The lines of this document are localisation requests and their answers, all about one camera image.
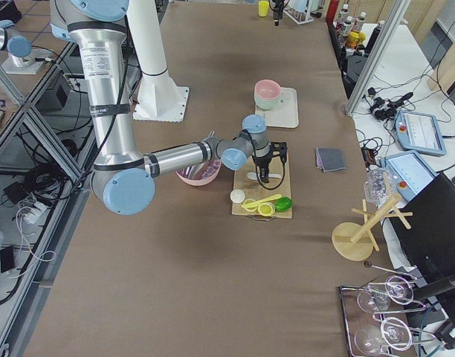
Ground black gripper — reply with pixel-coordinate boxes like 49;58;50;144
252;141;288;184

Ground white ceramic spoon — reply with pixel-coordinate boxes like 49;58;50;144
247;172;282;181

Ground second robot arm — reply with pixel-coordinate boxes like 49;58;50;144
0;19;52;74

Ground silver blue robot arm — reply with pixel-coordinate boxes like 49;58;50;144
50;1;287;215

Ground large pink bowl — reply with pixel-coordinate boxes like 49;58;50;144
175;159;222;187

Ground green bowl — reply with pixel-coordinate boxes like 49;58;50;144
254;93;283;111

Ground yellow plastic knife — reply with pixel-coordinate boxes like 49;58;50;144
241;193;282;209

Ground wooden cutting board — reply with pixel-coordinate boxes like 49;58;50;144
231;157;293;219

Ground back lemon slice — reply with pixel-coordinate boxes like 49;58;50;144
242;199;260;213

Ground large lemon slice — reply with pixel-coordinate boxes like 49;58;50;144
257;202;276;216

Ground white steamed bun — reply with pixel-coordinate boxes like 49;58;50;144
230;189;245;204

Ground green lime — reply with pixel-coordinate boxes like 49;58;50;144
275;196;293;212

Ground purple folded cloth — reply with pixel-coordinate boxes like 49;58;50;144
315;148;324;170

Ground white tray with rabbit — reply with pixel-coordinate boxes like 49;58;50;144
255;87;299;129

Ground grey folded cloth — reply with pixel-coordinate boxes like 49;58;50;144
318;147;346;172

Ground wooden cup tree stand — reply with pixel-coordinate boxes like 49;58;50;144
332;192;413;261

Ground clear plastic bag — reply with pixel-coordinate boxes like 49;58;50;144
364;168;397;206

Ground blue teach pendant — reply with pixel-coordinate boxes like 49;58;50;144
380;150;438;202
395;111;447;156

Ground upper wine glass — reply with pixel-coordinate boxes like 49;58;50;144
357;275;413;313

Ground yellow cup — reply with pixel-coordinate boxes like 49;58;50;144
258;0;270;17

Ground wine glass rack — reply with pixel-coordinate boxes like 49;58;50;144
339;260;444;356

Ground black monitor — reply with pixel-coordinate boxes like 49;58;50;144
393;173;455;299

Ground lower wine glass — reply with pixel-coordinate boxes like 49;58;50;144
354;317;413;356

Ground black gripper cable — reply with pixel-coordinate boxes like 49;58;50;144
249;128;288;190

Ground metal board handle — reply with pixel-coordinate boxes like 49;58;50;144
248;215;276;222

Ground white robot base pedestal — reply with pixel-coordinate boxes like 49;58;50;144
127;0;189;123

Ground aluminium frame post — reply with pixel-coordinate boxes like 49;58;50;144
345;0;410;117

